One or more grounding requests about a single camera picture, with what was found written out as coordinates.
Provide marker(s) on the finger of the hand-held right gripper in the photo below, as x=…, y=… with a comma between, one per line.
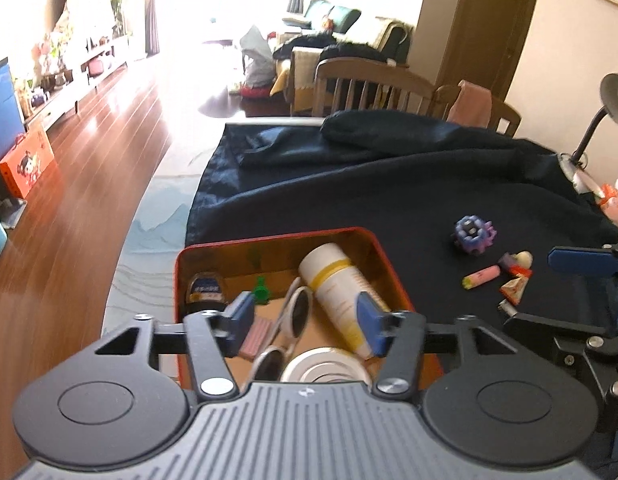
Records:
x=579, y=261
x=564, y=327

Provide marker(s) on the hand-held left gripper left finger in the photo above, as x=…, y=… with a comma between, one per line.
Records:
x=241, y=322

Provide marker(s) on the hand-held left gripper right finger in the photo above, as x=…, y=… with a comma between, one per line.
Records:
x=371, y=325

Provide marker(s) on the pink ridged block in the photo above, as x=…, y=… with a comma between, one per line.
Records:
x=259, y=337

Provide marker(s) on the small dark jar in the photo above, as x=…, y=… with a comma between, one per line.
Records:
x=205, y=292

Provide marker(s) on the cream ball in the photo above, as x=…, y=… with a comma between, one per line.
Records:
x=525, y=258

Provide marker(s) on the white yellow bottle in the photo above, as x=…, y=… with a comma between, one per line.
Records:
x=334, y=285

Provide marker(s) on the white sunglasses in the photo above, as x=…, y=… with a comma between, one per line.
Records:
x=296, y=310

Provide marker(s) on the triangular red white packet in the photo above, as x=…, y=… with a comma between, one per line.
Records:
x=514, y=290

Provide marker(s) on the round silver tin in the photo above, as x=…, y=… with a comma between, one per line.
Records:
x=319, y=365

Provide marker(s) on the small purple red toy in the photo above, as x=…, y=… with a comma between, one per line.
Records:
x=509, y=262

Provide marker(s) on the red tin box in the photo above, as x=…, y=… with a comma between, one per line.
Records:
x=289, y=242

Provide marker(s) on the pink marker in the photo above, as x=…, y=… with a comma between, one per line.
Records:
x=481, y=277

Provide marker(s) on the purple spiky toy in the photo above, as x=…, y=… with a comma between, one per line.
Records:
x=471, y=240

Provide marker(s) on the orange white tissue pack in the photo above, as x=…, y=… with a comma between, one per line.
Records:
x=611, y=200

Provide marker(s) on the dark blue cloth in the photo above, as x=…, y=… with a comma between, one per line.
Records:
x=389, y=185

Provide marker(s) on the wooden chair with towel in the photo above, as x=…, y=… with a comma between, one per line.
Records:
x=506, y=115

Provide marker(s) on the grey desk lamp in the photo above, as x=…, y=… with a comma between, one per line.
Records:
x=616, y=95

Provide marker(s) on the pink towel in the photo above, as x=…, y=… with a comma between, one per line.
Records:
x=469, y=102

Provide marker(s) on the wooden slatted chair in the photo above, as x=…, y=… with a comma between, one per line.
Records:
x=369, y=67

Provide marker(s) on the brown wooden door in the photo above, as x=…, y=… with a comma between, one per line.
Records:
x=484, y=20

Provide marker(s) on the orange gift box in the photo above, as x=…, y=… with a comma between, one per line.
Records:
x=26, y=165

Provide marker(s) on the white bag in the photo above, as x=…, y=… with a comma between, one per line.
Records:
x=256, y=55

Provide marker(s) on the black jacket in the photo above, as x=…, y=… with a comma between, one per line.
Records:
x=349, y=52

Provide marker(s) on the low wooden tv cabinet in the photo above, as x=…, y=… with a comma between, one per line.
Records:
x=79, y=80

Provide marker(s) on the green sofa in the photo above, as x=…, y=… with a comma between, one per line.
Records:
x=339, y=15

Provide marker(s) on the blue board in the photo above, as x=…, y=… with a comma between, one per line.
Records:
x=1, y=100

